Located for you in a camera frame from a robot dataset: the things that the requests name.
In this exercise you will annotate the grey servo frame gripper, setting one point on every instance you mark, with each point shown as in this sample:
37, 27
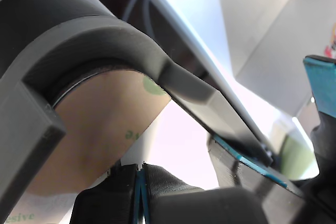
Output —
320, 203

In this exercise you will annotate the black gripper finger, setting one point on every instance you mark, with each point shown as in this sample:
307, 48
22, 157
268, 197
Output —
170, 182
323, 82
231, 171
110, 203

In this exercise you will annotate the grey printed holder fixture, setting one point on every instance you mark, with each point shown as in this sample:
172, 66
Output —
105, 40

